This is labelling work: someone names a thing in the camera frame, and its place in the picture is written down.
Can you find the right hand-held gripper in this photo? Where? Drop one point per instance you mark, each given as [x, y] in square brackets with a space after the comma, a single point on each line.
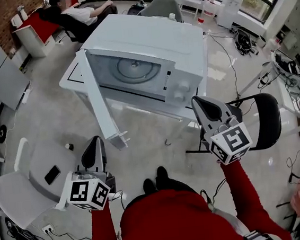
[232, 140]

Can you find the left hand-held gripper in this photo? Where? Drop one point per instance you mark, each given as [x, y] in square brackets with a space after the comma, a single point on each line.
[89, 192]

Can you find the white microwave door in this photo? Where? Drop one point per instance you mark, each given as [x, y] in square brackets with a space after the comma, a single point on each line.
[98, 101]

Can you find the person's left forearm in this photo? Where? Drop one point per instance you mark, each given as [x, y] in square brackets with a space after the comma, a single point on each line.
[102, 233]

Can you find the person's right forearm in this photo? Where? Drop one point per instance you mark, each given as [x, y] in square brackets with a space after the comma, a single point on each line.
[246, 197]

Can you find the glass microwave turntable plate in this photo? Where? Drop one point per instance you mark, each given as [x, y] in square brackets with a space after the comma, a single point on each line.
[132, 70]

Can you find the white microwave oven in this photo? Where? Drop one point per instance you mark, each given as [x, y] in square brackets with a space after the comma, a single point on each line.
[141, 35]

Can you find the small black and white cap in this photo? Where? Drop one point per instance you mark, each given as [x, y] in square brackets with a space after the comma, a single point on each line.
[69, 146]

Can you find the black smartphone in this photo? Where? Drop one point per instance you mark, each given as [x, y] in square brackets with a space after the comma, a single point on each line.
[52, 174]

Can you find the small black floor hook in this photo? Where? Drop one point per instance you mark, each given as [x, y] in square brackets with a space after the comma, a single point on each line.
[167, 142]

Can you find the black folding chair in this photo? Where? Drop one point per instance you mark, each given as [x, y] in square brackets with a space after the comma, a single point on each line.
[267, 120]

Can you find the person's black left shoe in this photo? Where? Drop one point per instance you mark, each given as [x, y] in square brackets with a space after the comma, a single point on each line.
[149, 185]

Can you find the person's black shoe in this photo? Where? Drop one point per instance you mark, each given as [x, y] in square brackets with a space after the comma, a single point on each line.
[149, 185]
[162, 174]

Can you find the person's black right shoe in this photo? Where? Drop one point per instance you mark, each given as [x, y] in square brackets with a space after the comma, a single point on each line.
[162, 174]

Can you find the light grey plastic chair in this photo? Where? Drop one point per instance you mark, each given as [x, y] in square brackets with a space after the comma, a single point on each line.
[25, 180]

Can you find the person's legs in black trousers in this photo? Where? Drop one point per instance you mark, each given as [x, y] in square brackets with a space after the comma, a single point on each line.
[178, 184]

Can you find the white floor power strip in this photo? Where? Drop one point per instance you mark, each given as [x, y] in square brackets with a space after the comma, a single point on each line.
[48, 228]

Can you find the red cup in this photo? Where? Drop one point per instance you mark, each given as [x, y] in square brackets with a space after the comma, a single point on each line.
[200, 20]

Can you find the long white power strip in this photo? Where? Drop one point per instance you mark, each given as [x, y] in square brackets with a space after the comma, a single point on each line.
[26, 93]

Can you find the person's red-clothed torso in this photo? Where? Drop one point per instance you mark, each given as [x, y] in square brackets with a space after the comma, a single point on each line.
[171, 221]

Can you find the white water dispenser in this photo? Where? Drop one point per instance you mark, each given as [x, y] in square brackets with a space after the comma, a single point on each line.
[230, 9]

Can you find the small white side table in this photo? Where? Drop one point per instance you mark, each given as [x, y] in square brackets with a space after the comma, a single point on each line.
[193, 1]

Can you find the grey shell chair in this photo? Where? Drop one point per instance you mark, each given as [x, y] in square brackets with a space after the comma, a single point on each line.
[164, 7]

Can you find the black office chair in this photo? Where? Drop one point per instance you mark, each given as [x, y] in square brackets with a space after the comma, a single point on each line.
[75, 31]

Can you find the white cabinet with red top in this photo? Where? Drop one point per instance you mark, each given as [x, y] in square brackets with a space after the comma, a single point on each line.
[37, 35]

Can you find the white electric kettle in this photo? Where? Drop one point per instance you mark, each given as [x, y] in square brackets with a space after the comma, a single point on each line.
[16, 21]

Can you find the white thermos bottle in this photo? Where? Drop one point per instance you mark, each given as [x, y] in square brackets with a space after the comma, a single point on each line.
[23, 13]

